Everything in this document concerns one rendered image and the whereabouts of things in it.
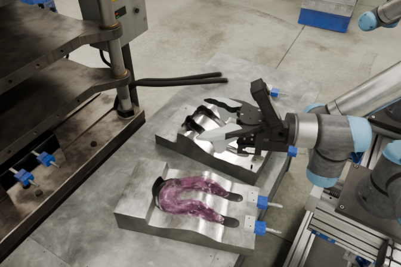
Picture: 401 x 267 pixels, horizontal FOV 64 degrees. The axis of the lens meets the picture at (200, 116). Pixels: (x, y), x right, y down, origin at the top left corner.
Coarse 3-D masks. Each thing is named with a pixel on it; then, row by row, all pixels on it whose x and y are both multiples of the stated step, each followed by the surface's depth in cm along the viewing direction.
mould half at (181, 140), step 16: (176, 112) 161; (192, 112) 161; (176, 128) 153; (208, 128) 145; (160, 144) 152; (176, 144) 146; (192, 144) 140; (208, 144) 140; (208, 160) 141; (224, 160) 135; (240, 160) 134; (240, 176) 136; (256, 176) 133
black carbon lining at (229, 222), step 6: (156, 180) 124; (162, 180) 127; (156, 186) 126; (162, 186) 127; (156, 192) 125; (228, 192) 126; (156, 198) 123; (228, 198) 125; (234, 198) 125; (240, 198) 125; (156, 204) 121; (222, 216) 118; (228, 222) 117; (234, 222) 117
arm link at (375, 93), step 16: (400, 64) 71; (368, 80) 75; (384, 80) 72; (400, 80) 70; (352, 96) 76; (368, 96) 74; (384, 96) 72; (400, 96) 72; (304, 112) 86; (320, 112) 81; (336, 112) 78; (352, 112) 76; (368, 112) 75
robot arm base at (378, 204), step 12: (360, 180) 105; (372, 180) 97; (360, 192) 101; (372, 192) 97; (384, 192) 94; (360, 204) 101; (372, 204) 97; (384, 204) 95; (384, 216) 97; (396, 216) 96
